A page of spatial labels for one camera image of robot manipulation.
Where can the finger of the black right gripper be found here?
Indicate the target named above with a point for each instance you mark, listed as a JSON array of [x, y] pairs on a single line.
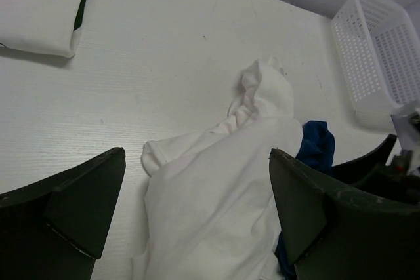
[[351, 172]]

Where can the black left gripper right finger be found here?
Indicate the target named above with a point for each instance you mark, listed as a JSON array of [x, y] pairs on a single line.
[[334, 231]]

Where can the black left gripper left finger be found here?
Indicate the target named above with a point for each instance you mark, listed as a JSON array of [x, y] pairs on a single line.
[[57, 228]]

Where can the white cartoon print t-shirt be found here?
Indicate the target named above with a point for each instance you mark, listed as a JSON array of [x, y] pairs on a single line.
[[209, 203]]

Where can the blue cloth garment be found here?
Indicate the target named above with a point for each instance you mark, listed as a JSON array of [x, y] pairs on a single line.
[[316, 151]]

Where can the white perforated plastic basket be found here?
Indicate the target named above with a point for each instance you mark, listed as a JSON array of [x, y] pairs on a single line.
[[378, 47]]

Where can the folded white Charlie Brown t-shirt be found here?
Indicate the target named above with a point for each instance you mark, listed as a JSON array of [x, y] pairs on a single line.
[[50, 27]]

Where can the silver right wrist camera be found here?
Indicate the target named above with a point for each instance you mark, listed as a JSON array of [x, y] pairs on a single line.
[[406, 125]]

